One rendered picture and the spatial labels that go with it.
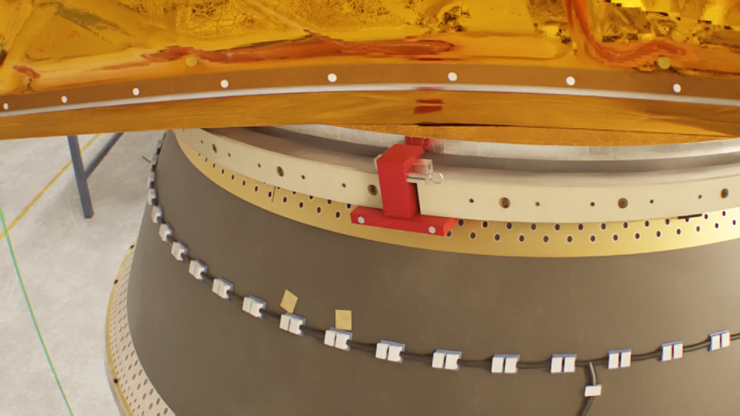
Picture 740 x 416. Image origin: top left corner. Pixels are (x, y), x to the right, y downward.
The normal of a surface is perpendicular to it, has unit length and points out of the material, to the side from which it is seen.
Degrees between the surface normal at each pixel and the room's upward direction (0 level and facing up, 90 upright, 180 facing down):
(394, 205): 90
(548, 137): 0
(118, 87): 91
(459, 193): 90
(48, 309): 0
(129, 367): 43
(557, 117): 90
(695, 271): 62
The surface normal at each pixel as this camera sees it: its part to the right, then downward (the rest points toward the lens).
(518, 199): -0.33, 0.46
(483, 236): -0.41, -0.02
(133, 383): -0.71, -0.45
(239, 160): -0.72, 0.39
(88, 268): -0.14, -0.89
